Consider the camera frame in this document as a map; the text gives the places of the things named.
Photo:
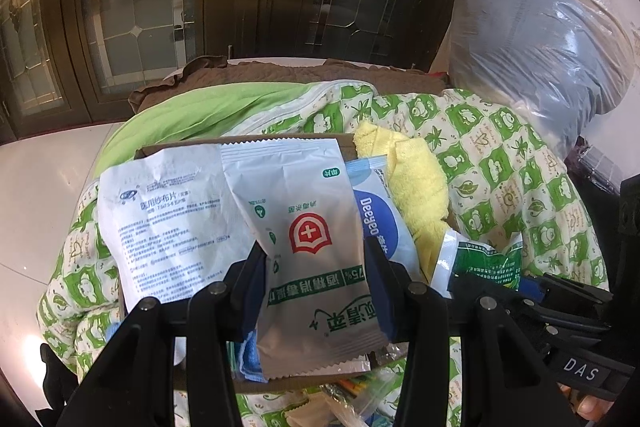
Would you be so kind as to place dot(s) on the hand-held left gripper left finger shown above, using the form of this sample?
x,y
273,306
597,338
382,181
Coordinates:
x,y
252,294

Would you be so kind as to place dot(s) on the dark cloth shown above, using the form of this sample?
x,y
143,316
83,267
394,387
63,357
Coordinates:
x,y
57,377

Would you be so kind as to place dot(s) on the green and white sachet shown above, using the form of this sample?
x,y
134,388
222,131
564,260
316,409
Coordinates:
x,y
480,259

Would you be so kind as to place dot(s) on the clear packet with colourful contents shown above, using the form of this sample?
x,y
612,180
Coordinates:
x,y
355,394

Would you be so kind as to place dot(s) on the brown quilted blanket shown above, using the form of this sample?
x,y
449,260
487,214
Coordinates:
x,y
280,74

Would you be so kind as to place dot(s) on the cardboard box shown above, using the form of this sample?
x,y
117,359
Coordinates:
x,y
150,153

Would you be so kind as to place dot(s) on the person's right hand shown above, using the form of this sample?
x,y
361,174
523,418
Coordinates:
x,y
590,409

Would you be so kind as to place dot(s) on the blue and white wipes packet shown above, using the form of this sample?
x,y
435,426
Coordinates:
x,y
370,227

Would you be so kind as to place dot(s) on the white gauze packet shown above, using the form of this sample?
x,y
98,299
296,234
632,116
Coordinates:
x,y
170,227

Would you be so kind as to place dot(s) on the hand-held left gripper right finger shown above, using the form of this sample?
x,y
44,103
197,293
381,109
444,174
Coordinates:
x,y
384,307

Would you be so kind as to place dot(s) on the blue microfiber cloth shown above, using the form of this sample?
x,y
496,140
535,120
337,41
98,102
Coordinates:
x,y
250,357

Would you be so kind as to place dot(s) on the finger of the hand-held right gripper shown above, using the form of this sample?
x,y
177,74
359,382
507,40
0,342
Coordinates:
x,y
570,292
500,302

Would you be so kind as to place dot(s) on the grey wipe packet red emblem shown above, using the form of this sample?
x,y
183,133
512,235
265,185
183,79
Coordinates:
x,y
310,267

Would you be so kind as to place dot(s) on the large clear plastic bedding bag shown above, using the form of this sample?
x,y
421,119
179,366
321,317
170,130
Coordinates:
x,y
540,37

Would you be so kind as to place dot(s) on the green and white printed blanket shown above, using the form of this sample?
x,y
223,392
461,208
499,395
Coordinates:
x,y
500,147

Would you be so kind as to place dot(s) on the yellow terry towel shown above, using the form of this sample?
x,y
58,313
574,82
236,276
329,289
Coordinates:
x,y
415,187

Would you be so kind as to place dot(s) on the crinkled shiny plastic wrap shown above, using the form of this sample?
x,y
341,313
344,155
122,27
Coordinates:
x,y
600,162

